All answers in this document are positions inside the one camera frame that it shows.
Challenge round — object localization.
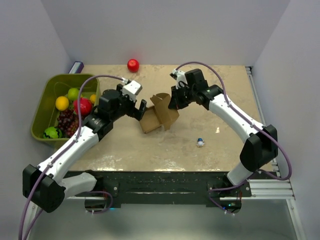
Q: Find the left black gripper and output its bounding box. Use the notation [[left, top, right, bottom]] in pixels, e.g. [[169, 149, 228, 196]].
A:
[[111, 85, 147, 122]]

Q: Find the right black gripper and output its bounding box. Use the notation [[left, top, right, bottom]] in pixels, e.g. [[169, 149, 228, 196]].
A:
[[169, 83, 197, 110]]

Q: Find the brown cardboard box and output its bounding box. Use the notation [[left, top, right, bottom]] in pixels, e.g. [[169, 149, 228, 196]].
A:
[[139, 93, 180, 134]]

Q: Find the small blue white toy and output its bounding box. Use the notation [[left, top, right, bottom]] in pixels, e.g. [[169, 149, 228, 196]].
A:
[[196, 138, 205, 148]]

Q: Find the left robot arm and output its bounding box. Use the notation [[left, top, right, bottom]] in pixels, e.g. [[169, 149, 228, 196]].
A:
[[22, 81, 147, 213]]

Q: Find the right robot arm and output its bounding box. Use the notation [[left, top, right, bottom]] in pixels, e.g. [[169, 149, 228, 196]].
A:
[[168, 69, 278, 197]]

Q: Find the purple white box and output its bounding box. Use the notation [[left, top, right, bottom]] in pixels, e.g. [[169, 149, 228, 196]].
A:
[[68, 61, 84, 74]]

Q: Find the red apple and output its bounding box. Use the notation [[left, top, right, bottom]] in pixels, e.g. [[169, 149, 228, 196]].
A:
[[127, 58, 140, 73]]

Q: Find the small orange fruit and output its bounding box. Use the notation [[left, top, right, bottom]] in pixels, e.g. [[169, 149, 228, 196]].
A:
[[89, 94, 97, 105]]

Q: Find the purple grapes bunch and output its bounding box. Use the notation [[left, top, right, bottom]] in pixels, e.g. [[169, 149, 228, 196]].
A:
[[56, 108, 79, 138]]

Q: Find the yellow lemon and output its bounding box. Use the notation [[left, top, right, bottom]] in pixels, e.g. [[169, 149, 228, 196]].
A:
[[55, 96, 70, 112]]

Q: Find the small watermelon toy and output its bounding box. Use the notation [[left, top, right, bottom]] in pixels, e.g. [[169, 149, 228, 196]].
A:
[[43, 126, 63, 139]]

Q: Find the green plastic bin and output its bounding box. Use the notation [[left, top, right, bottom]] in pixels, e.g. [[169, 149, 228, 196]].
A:
[[30, 73, 93, 149]]

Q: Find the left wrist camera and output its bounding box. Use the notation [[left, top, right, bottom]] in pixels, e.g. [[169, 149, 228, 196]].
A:
[[122, 80, 143, 98]]

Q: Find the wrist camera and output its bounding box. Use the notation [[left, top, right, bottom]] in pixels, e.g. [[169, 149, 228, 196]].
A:
[[122, 80, 143, 98], [170, 69, 188, 89]]

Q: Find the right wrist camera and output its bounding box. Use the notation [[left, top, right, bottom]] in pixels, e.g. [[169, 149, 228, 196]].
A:
[[170, 69, 188, 89]]

